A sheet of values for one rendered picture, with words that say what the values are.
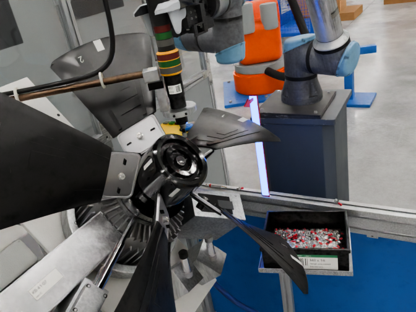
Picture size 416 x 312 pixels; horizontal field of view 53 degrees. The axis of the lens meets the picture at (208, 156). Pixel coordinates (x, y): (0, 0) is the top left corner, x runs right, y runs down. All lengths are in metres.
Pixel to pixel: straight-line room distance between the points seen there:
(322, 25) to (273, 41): 3.39
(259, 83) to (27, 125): 4.18
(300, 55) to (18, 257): 1.08
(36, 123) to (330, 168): 1.11
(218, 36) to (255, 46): 3.71
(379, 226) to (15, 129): 0.94
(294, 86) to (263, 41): 3.22
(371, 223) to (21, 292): 0.89
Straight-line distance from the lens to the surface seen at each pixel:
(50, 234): 0.93
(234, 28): 1.03
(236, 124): 1.05
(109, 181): 0.78
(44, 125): 0.72
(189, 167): 0.79
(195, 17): 0.88
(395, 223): 1.24
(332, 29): 1.39
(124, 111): 0.88
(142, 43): 0.98
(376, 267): 1.37
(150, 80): 0.83
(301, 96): 1.54
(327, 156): 1.54
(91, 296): 0.75
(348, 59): 1.43
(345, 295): 1.48
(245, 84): 4.84
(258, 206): 1.34
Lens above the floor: 1.56
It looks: 25 degrees down
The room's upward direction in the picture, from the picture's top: 11 degrees counter-clockwise
